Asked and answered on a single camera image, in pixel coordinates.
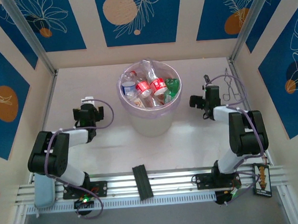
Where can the Coca-Cola bottle red label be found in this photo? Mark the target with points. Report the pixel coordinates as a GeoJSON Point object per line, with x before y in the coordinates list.
{"type": "Point", "coordinates": [142, 87]}
{"type": "Point", "coordinates": [158, 84]}

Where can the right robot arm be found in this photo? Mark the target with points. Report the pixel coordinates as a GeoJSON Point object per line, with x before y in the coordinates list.
{"type": "Point", "coordinates": [247, 132]}

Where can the aluminium rail base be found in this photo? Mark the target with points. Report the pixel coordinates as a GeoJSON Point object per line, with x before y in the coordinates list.
{"type": "Point", "coordinates": [167, 177]}

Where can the aluminium side rail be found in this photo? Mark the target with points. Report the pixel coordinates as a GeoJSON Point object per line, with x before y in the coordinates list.
{"type": "Point", "coordinates": [48, 104]}

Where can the black power distribution board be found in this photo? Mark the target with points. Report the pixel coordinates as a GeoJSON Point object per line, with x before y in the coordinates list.
{"type": "Point", "coordinates": [262, 183]}

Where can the clear unlabelled plastic bottle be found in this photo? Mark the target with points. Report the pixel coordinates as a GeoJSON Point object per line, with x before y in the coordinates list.
{"type": "Point", "coordinates": [132, 94]}

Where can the left controller board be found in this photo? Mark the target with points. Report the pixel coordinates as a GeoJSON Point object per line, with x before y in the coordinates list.
{"type": "Point", "coordinates": [83, 202]}

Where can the green plastic bottle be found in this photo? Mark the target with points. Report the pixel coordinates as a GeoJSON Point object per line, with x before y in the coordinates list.
{"type": "Point", "coordinates": [172, 87]}

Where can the controller board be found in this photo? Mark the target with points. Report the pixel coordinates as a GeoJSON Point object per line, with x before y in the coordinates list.
{"type": "Point", "coordinates": [227, 195]}
{"type": "Point", "coordinates": [83, 202]}

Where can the small water bottle blue label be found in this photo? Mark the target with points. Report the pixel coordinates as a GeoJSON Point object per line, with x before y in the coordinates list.
{"type": "Point", "coordinates": [128, 88]}

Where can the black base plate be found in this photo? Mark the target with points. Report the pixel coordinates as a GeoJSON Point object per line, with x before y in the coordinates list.
{"type": "Point", "coordinates": [205, 181]}
{"type": "Point", "coordinates": [100, 188]}

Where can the black bracket on rail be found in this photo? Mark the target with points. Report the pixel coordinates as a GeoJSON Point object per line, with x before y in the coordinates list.
{"type": "Point", "coordinates": [142, 182]}

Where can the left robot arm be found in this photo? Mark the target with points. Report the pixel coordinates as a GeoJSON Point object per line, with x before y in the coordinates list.
{"type": "Point", "coordinates": [41, 152]}

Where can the aluminium frame post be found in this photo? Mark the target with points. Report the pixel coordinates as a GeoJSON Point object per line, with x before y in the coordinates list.
{"type": "Point", "coordinates": [27, 30]}
{"type": "Point", "coordinates": [250, 19]}

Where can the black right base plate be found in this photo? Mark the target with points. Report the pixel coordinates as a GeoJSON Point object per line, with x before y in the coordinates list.
{"type": "Point", "coordinates": [205, 181]}

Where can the light blue pad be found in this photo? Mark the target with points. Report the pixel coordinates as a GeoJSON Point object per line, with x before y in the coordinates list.
{"type": "Point", "coordinates": [43, 192]}

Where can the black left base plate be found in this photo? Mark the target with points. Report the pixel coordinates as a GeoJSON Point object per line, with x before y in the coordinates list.
{"type": "Point", "coordinates": [100, 188]}

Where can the right controller board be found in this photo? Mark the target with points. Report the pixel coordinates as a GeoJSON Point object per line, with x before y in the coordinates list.
{"type": "Point", "coordinates": [227, 195]}

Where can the white round bin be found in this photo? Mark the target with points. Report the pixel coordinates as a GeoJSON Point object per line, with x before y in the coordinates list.
{"type": "Point", "coordinates": [151, 127]}

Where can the metal forceps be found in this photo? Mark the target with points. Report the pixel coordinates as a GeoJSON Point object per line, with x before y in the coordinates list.
{"type": "Point", "coordinates": [229, 84]}

